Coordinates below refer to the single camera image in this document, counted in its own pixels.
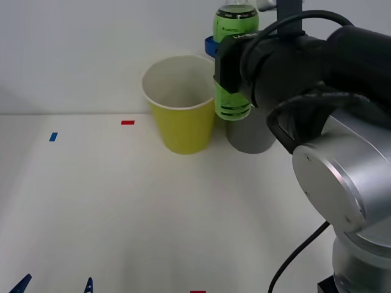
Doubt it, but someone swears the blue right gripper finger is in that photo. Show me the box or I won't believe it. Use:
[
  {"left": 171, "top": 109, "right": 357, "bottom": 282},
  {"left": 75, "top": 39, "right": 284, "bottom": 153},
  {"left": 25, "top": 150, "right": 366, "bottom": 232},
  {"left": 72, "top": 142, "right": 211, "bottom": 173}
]
[{"left": 204, "top": 35, "right": 221, "bottom": 59}]

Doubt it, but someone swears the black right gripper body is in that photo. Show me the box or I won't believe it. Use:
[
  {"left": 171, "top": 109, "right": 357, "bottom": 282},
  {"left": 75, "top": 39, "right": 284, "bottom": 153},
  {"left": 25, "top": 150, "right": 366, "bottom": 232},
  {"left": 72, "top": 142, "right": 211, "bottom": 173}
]
[{"left": 213, "top": 29, "right": 264, "bottom": 94}]

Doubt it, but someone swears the grey plastic waste bin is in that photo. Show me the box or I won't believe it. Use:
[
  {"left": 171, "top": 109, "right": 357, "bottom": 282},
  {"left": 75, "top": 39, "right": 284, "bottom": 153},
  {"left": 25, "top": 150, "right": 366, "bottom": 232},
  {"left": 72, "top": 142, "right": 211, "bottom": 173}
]
[{"left": 225, "top": 105, "right": 277, "bottom": 154}]

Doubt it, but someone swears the yellow-green plastic waste bin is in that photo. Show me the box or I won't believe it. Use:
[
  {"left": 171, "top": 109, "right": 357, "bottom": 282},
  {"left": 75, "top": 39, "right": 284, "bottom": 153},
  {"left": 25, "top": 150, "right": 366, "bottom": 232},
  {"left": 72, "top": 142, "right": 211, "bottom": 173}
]
[{"left": 141, "top": 54, "right": 217, "bottom": 156}]

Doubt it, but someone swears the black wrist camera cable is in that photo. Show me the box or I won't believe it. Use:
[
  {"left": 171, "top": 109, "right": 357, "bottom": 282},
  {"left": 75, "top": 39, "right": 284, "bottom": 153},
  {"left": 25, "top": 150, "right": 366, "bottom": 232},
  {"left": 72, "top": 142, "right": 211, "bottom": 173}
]
[{"left": 241, "top": 9, "right": 357, "bottom": 77}]

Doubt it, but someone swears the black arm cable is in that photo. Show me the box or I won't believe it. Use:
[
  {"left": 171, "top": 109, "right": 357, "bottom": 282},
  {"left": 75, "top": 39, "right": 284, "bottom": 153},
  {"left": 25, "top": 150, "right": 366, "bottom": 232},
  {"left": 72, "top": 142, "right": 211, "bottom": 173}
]
[{"left": 267, "top": 220, "right": 331, "bottom": 293}]

